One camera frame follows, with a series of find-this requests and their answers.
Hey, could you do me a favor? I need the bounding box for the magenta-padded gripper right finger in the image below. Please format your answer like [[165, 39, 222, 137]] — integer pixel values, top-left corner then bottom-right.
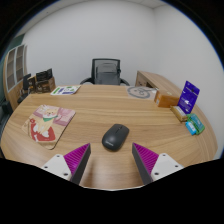
[[131, 142, 185, 186]]

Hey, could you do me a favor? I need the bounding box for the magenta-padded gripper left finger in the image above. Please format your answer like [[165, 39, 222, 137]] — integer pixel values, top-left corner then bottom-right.
[[41, 142, 92, 185]]

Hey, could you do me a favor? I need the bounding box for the black computer mouse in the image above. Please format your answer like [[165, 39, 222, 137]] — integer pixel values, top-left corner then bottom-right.
[[101, 123, 130, 152]]

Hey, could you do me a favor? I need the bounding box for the cartoon dog print mouse pad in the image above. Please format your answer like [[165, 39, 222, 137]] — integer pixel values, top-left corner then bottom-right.
[[21, 104, 77, 151]]

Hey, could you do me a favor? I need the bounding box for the small blue box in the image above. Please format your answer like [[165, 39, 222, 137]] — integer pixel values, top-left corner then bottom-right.
[[184, 121, 198, 136]]

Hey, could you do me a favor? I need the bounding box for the small tan box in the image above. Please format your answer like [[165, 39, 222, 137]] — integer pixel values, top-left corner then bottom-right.
[[170, 105, 189, 122]]

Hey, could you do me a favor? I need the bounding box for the small green box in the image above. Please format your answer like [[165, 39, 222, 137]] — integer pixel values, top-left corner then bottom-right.
[[187, 113, 206, 136]]

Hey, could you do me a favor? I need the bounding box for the white sticker sheet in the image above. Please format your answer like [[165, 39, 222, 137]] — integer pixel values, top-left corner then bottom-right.
[[50, 84, 82, 97]]

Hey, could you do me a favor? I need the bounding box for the purple card package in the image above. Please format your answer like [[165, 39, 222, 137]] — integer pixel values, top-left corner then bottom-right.
[[177, 80, 201, 115]]

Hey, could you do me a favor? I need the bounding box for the large dark brown carton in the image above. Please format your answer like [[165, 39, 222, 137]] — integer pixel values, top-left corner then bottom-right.
[[35, 76, 57, 94]]

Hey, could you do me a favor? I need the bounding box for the wooden side desk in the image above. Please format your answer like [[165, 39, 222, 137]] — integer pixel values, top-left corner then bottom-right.
[[134, 70, 183, 98]]

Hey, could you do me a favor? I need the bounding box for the black leather armchair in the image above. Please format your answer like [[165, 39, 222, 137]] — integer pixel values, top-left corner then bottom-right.
[[0, 99, 14, 134]]

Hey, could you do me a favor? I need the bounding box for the small brown carton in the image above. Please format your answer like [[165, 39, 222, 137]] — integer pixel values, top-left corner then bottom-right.
[[27, 75, 38, 91]]

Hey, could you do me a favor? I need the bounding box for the black box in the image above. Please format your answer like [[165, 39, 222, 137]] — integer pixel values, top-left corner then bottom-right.
[[35, 68, 54, 83]]

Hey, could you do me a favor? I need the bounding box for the grey backpack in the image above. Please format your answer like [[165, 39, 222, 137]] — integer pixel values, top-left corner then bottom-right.
[[95, 62, 122, 86]]

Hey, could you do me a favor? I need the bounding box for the small black chair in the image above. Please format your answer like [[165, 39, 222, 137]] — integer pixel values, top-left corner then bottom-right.
[[17, 73, 33, 104]]

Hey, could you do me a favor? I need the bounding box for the black mesh office chair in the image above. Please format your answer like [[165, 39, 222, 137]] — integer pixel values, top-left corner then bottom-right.
[[79, 58, 131, 86]]

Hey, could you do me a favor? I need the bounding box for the wooden shelf unit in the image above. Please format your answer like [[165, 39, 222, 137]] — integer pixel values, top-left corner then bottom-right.
[[2, 44, 29, 111]]

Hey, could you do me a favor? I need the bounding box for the grey ring print sheet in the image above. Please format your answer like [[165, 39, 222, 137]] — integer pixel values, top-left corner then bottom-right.
[[126, 85, 158, 101]]

